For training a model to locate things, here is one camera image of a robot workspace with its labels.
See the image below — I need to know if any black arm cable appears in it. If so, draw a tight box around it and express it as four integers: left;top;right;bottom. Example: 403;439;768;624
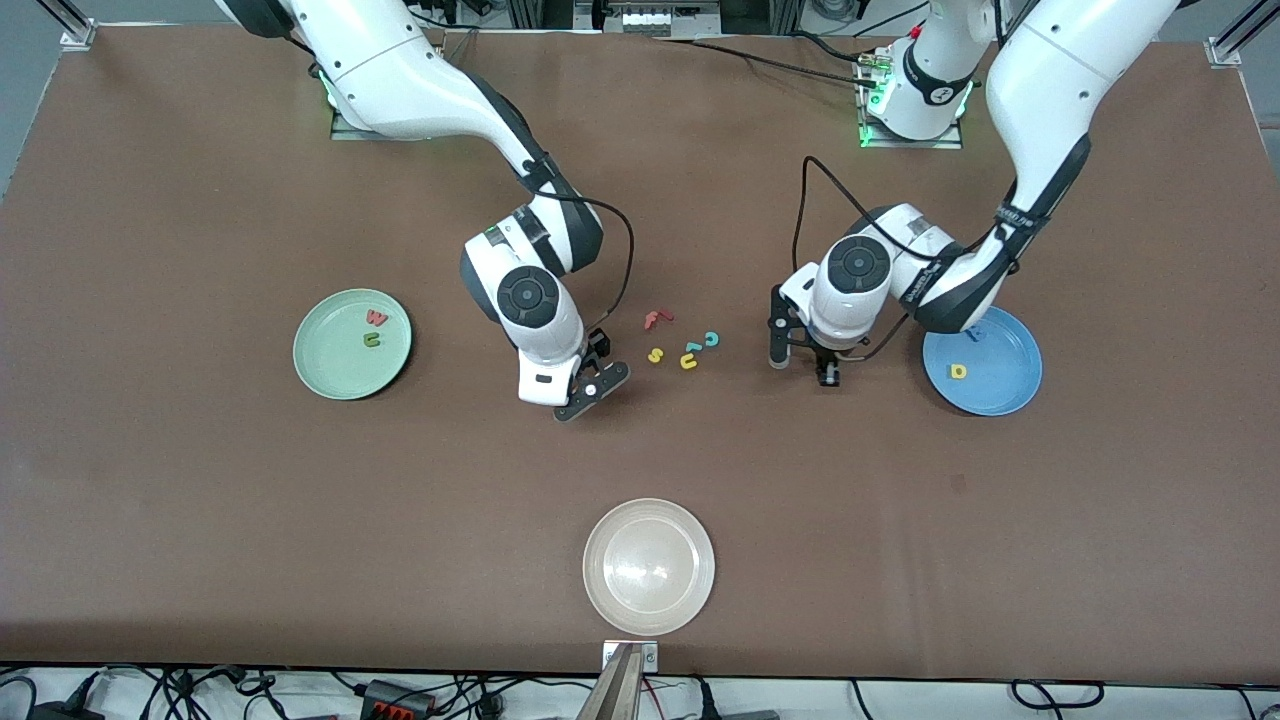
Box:
530;165;635;331
793;157;961;363

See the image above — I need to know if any blue plate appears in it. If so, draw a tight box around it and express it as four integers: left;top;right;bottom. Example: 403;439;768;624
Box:
921;305;1044;417

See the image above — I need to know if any aluminium frame profile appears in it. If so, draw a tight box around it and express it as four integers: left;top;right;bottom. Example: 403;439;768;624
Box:
1205;0;1280;67
40;0;97;49

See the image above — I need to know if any black cable on table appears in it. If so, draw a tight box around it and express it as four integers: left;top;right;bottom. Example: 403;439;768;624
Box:
690;30;881;86

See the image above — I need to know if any green plate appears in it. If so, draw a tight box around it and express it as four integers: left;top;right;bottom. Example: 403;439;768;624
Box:
292;288;413;402

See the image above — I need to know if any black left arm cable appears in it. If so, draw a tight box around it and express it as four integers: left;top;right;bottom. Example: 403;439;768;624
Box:
793;157;961;363

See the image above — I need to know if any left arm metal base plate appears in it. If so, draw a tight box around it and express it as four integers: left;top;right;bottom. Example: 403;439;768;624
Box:
858;45;964;151

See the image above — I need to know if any black orange power strip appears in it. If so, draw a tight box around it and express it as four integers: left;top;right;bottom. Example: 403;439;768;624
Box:
360;680;437;720

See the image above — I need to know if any grey connector box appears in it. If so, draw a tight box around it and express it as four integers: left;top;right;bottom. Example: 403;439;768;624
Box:
575;0;721;36

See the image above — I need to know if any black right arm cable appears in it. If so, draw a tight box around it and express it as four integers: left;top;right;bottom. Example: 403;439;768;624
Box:
530;165;635;331

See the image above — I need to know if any aluminium camera mount bar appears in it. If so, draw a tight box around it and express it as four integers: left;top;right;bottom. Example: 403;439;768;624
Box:
575;640;659;720

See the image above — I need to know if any white plate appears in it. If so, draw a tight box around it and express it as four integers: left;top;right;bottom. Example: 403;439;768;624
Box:
582;498;717;637

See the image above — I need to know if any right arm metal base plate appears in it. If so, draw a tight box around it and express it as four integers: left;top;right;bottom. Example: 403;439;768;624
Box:
330;100;441;141

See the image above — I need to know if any black looped floor cable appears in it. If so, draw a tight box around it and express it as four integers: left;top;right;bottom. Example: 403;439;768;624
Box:
1010;680;1107;712

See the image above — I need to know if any brown table cover sheet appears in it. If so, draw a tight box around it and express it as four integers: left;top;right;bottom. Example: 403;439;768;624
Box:
0;22;1280;687

